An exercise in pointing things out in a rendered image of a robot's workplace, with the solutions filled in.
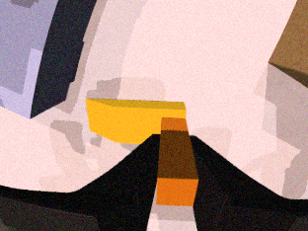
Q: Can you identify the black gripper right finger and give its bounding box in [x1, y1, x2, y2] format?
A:
[190, 135, 308, 231]

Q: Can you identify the grey sloped ramp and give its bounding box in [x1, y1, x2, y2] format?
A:
[0, 0, 98, 120]

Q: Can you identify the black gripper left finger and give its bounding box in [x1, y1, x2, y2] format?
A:
[0, 134, 161, 231]

